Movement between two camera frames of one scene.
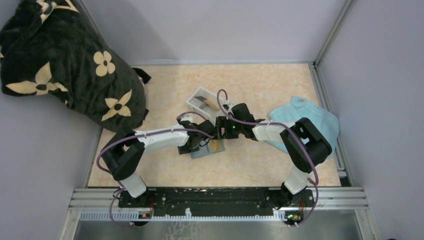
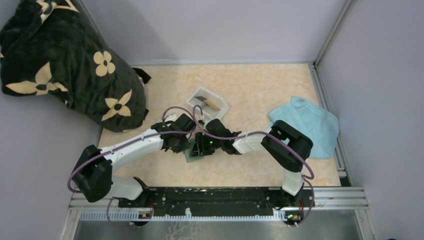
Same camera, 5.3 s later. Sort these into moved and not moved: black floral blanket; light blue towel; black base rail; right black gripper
Moved: right black gripper
Not moved: black floral blanket; black base rail; light blue towel
